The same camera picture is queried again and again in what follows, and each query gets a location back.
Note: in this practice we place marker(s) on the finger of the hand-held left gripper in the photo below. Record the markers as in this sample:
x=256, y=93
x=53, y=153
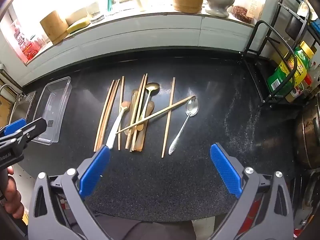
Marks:
x=35, y=129
x=15, y=127

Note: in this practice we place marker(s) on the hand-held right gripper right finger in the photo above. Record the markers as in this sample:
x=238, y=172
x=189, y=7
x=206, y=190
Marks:
x=226, y=170

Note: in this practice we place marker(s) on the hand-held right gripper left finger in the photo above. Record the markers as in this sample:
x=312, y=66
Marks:
x=95, y=170

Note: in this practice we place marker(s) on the clear plastic tray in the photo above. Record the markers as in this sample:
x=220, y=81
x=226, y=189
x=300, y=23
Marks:
x=51, y=110

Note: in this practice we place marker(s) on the wooden spoon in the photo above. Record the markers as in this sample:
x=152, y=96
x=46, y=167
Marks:
x=140, y=142
x=150, y=107

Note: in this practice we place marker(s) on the silver metal spoon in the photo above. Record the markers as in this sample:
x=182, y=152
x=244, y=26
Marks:
x=192, y=106

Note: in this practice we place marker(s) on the group of wooden chopsticks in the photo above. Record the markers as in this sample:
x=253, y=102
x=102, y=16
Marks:
x=171, y=90

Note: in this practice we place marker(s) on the person's left hand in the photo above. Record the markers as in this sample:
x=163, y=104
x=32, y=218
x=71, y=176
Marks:
x=13, y=200

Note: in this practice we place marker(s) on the stainless steel sink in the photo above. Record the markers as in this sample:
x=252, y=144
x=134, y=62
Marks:
x=22, y=110

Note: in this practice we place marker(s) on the chrome faucet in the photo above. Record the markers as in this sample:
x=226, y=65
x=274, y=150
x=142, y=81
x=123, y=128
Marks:
x=6, y=87

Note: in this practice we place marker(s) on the red package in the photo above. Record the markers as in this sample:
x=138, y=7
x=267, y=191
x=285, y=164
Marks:
x=23, y=42

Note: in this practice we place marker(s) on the dark metal pot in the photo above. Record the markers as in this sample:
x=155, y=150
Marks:
x=308, y=135

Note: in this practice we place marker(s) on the gold metal spoon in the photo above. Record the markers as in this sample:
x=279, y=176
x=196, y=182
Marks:
x=152, y=88

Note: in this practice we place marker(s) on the green label bottle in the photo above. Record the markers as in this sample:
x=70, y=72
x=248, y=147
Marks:
x=280, y=77

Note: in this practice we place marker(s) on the yellow sponge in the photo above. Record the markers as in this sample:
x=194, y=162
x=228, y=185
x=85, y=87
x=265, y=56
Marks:
x=77, y=25

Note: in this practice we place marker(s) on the clear glass cup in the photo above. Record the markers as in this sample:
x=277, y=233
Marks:
x=95, y=13

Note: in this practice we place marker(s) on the yellow cap oil bottle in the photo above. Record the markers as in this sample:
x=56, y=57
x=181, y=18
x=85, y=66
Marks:
x=302, y=60

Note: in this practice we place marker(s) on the black metal rack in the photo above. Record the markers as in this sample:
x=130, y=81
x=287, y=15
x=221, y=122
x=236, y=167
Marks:
x=252, y=37

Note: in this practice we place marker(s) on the glass jar of chili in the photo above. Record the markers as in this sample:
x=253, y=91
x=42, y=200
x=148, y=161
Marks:
x=246, y=10

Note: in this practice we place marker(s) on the stone mortar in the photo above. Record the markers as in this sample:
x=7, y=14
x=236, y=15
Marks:
x=220, y=1

